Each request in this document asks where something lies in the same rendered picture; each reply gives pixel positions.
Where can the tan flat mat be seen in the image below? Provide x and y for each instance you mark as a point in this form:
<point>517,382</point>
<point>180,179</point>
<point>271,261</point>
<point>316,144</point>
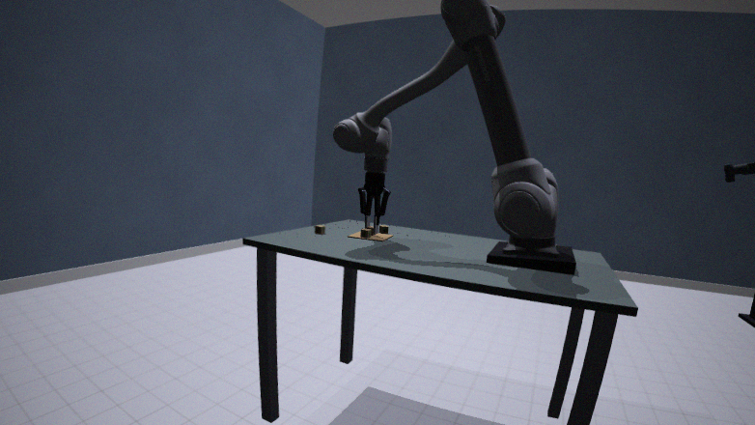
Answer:
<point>377,237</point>

